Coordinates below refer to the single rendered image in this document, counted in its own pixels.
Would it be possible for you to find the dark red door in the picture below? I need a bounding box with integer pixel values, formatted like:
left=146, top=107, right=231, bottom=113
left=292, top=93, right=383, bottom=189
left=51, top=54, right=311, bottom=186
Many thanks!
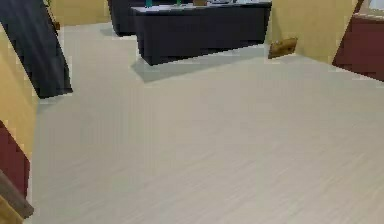
left=0, top=119, right=31, bottom=198

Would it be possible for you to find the black kitchen island counter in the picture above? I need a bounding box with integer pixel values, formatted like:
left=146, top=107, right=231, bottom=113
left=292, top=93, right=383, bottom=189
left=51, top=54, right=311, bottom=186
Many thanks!
left=130, top=1, right=273, bottom=67

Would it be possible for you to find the brown box on floor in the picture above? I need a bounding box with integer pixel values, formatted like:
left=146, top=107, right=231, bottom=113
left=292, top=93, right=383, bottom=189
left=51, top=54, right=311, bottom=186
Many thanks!
left=267, top=36, right=299, bottom=60

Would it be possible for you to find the black cabinet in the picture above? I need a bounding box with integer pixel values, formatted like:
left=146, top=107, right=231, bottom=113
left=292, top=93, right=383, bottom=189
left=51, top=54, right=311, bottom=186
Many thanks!
left=107, top=0, right=148, bottom=38

